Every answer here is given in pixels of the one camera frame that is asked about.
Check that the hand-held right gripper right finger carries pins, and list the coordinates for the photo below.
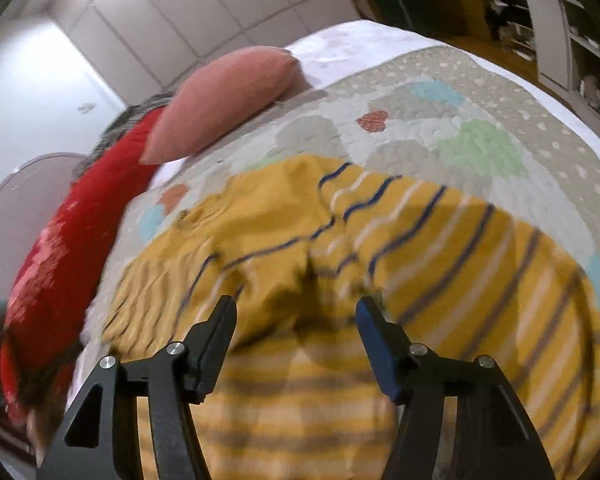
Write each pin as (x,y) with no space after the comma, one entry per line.
(380,355)

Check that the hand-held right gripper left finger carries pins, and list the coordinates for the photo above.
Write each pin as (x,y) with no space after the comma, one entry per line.
(215,350)

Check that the yellow striped shirt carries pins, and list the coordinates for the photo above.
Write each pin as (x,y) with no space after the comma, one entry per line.
(430,270)

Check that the red fuzzy blanket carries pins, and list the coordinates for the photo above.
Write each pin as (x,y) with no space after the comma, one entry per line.
(75,245)

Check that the grey knitted cloth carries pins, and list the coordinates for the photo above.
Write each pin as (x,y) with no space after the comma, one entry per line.
(125,130)

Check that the pink pillow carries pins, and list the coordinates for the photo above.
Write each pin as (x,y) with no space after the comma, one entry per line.
(225,105)

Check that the round headboard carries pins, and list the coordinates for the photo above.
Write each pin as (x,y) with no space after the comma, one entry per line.
(20,200)

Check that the patterned quilt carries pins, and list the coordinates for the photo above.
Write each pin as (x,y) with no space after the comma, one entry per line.
(480,125)

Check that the white bed sheet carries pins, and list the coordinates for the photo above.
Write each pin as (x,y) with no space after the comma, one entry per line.
(340,45)

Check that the white shelf unit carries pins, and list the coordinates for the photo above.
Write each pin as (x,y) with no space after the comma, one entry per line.
(560,25)

